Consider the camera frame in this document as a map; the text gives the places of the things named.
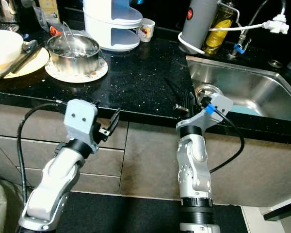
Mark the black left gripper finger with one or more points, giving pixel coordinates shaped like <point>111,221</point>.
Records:
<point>115,119</point>

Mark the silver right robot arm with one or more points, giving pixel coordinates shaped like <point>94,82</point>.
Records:
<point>194,165</point>

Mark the grey cabinet front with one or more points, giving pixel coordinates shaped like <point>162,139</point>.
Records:
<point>145,155</point>

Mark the floral patterned plate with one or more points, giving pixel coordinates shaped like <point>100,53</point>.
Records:
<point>102,71</point>

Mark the light blue cloth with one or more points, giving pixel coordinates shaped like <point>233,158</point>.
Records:
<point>245,110</point>

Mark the large steel pot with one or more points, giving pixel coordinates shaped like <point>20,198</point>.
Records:
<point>72,63</point>

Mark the yellow oil bottle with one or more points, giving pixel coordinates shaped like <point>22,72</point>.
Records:
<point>220,34</point>

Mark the grey water filter cylinder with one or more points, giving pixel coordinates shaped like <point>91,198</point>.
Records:
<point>196,26</point>

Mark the stainless steel sink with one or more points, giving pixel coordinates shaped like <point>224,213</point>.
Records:
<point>264,87</point>

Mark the white mug with cartoon print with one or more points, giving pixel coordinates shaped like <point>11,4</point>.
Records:
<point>146,31</point>

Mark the white tiered plastic rack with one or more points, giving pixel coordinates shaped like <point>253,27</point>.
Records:
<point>111,29</point>

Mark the round steel hole cover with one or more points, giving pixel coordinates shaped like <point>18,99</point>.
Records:
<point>275,63</point>

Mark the pale yellow plate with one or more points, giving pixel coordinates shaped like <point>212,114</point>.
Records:
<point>38,61</point>

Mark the chrome faucet pipe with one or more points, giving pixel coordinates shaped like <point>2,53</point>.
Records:
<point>256,17</point>

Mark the orange snack packet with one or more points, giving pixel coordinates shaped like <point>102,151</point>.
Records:
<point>58,30</point>

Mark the black chopsticks with spoon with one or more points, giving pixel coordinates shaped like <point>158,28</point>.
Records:
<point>22,58</point>

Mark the white faucet connector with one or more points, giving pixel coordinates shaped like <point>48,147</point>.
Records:
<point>277,24</point>

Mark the olive green bag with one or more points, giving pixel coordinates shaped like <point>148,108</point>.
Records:
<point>4,208</point>

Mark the cream bowl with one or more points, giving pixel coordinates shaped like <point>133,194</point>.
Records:
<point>5,46</point>

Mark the yellow printed box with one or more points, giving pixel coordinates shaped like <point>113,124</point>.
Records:
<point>48,8</point>

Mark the steel kettle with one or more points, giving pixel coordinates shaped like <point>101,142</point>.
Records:
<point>8,9</point>

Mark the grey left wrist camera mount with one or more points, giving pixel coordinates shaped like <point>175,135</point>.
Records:
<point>81,119</point>

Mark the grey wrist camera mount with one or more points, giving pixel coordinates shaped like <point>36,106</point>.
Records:
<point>81,119</point>
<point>219,103</point>

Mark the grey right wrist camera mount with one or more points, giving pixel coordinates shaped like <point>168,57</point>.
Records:
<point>219,103</point>

